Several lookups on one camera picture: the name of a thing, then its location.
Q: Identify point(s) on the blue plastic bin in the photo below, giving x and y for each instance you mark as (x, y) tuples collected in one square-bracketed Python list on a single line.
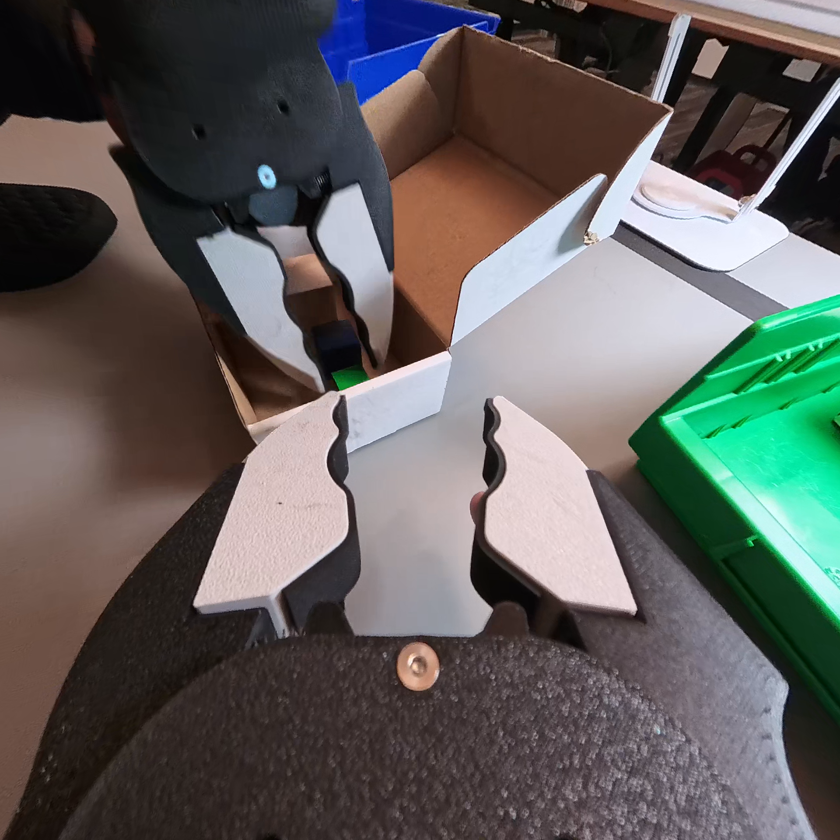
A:
[(394, 39)]

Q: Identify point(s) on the white cardboard mailer box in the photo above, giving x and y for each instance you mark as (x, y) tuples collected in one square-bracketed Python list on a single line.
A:
[(492, 197)]

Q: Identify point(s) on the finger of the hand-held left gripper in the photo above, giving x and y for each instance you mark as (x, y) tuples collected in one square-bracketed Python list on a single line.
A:
[(361, 262), (256, 295)]

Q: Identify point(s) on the green plastic bin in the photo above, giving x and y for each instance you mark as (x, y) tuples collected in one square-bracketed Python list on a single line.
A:
[(754, 472)]

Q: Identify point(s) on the person's right hand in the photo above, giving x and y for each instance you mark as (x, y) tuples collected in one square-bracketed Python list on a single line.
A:
[(477, 510)]

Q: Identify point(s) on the person's left hand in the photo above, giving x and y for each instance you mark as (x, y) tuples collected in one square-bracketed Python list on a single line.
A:
[(118, 124)]

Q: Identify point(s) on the red backpack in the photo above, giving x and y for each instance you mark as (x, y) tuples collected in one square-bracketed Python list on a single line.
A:
[(728, 170)]

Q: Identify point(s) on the small green wooden cube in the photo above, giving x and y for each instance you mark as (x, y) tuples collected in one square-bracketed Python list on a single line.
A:
[(349, 379)]

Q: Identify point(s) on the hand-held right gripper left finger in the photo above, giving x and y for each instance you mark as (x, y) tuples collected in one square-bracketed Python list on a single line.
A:
[(282, 518)]

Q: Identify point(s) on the grey desk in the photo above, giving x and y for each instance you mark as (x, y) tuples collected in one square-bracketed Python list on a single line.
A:
[(98, 394)]

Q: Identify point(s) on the wooden cube with blue mark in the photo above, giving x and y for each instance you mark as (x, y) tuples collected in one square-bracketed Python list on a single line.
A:
[(308, 274)]

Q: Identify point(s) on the black chair armrest pad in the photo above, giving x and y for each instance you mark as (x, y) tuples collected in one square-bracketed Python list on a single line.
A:
[(46, 236)]

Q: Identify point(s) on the person's left forearm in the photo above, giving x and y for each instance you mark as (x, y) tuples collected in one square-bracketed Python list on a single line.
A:
[(39, 59)]

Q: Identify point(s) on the wooden board document stand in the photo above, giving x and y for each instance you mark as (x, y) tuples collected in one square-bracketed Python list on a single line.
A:
[(709, 229)]

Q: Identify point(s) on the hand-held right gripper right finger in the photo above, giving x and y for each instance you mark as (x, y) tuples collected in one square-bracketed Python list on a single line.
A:
[(551, 525)]

